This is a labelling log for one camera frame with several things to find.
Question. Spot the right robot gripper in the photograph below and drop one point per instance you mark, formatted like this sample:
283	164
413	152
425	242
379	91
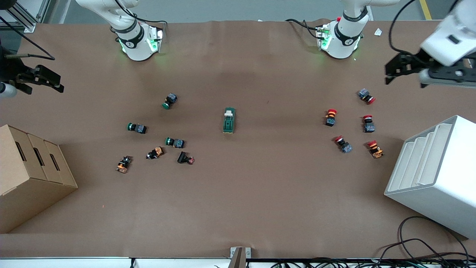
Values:
11	69

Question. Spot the green terminal block component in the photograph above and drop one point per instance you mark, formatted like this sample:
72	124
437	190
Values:
228	124

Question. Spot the brown cardboard box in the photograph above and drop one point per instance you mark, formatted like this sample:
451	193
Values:
29	193

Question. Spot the black orange selector switch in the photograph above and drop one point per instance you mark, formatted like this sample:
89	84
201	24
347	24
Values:
157	152
123	165

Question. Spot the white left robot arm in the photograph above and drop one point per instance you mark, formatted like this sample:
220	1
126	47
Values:
340	41

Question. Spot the small white paper scrap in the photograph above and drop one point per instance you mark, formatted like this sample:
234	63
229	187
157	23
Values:
378	32

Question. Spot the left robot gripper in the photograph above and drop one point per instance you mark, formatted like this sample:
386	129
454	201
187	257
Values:
414	62

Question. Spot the red orange emergency stop button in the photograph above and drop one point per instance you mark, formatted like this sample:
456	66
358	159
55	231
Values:
376	151

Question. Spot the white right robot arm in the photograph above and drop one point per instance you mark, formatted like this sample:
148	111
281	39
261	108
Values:
135	48

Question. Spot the white slotted storage box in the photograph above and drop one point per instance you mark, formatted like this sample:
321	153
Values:
446	193

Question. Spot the black square push button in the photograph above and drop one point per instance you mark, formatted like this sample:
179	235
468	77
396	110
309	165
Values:
183	158

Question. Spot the aluminium frame profile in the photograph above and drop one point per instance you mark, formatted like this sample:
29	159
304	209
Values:
22	18

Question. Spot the green mushroom push button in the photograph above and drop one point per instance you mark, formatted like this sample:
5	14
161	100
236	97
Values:
170	99
177	143
139	128

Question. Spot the grey metal table bracket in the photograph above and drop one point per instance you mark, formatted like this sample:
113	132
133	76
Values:
240	257

